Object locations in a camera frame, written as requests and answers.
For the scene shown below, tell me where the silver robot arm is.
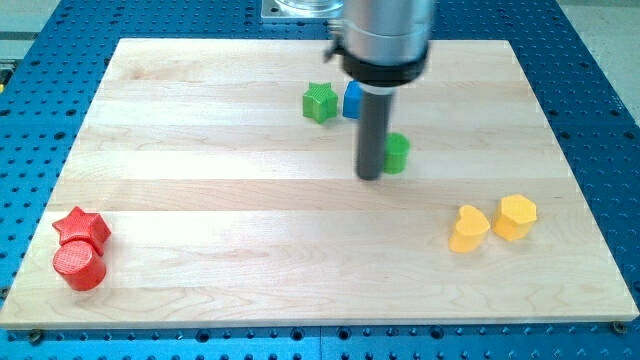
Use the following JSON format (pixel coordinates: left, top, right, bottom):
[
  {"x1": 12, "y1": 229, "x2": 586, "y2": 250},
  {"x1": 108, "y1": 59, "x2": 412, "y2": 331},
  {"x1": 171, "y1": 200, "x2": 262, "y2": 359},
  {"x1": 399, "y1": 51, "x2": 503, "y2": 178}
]
[{"x1": 324, "y1": 0, "x2": 436, "y2": 95}]

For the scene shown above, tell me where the yellow hexagon block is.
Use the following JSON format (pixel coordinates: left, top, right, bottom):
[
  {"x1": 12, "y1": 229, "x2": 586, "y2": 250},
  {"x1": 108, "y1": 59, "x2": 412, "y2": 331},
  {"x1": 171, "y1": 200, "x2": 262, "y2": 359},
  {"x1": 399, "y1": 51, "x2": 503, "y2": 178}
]
[{"x1": 492, "y1": 194, "x2": 537, "y2": 241}]

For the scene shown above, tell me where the green star block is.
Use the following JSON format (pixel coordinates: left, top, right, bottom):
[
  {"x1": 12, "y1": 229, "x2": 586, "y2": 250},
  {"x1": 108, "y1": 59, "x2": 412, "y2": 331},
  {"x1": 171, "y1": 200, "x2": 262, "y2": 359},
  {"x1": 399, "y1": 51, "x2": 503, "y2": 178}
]
[{"x1": 302, "y1": 82, "x2": 338, "y2": 124}]

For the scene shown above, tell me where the green cylinder block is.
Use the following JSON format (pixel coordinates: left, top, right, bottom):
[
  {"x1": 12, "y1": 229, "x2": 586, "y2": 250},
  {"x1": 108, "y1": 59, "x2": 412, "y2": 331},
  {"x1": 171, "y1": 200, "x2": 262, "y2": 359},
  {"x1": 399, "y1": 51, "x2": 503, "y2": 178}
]
[{"x1": 383, "y1": 132, "x2": 410, "y2": 174}]

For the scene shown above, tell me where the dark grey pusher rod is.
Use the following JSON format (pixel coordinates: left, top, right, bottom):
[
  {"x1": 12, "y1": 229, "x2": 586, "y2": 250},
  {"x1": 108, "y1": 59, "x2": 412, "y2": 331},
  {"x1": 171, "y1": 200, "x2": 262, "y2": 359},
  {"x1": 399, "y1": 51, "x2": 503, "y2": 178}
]
[{"x1": 356, "y1": 85, "x2": 395, "y2": 180}]

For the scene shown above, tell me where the blue cube block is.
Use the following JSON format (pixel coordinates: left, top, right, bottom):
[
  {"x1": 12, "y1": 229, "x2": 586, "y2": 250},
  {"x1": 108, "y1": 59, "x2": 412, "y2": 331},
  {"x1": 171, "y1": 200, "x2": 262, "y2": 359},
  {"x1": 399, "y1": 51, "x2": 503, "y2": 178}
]
[{"x1": 342, "y1": 80, "x2": 363, "y2": 119}]

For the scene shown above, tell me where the light wooden board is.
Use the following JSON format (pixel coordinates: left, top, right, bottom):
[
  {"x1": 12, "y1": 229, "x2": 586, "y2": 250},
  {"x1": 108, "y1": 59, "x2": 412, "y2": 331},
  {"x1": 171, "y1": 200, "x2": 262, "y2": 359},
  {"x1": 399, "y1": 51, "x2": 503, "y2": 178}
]
[{"x1": 1, "y1": 38, "x2": 638, "y2": 329}]

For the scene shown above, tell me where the yellow heart block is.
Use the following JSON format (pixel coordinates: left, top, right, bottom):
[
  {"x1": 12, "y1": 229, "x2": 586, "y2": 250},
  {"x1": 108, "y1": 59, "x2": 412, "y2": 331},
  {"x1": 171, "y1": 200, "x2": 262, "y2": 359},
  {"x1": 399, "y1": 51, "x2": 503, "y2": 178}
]
[{"x1": 448, "y1": 205, "x2": 490, "y2": 253}]

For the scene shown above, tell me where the red star block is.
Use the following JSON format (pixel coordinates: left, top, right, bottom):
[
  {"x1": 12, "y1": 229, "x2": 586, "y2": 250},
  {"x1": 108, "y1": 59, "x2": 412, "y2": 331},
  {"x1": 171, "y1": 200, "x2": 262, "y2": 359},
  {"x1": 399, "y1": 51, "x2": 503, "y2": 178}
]
[{"x1": 52, "y1": 206, "x2": 111, "y2": 256}]

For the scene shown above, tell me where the red cylinder block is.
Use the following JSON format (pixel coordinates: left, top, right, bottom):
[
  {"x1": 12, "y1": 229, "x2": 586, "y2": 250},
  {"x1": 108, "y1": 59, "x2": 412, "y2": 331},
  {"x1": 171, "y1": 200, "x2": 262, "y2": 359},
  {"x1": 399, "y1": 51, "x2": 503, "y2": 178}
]
[{"x1": 53, "y1": 241, "x2": 107, "y2": 291}]

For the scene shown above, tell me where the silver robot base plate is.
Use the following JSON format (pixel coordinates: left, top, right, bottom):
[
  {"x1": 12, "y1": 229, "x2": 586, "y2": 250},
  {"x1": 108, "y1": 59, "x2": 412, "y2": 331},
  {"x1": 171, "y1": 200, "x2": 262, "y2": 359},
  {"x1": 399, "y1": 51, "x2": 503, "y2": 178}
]
[{"x1": 261, "y1": 0, "x2": 344, "y2": 20}]

